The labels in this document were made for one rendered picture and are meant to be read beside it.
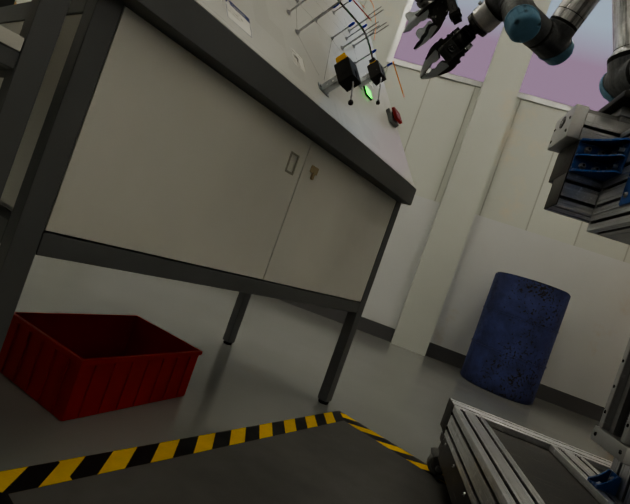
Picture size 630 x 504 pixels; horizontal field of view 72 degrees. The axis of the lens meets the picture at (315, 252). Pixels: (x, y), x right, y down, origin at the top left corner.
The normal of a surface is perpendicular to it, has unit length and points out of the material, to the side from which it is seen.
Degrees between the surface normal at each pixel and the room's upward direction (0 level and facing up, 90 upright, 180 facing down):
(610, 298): 90
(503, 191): 90
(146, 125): 90
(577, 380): 90
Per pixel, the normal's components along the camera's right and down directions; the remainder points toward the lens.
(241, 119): 0.76, 0.27
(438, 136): -0.15, -0.06
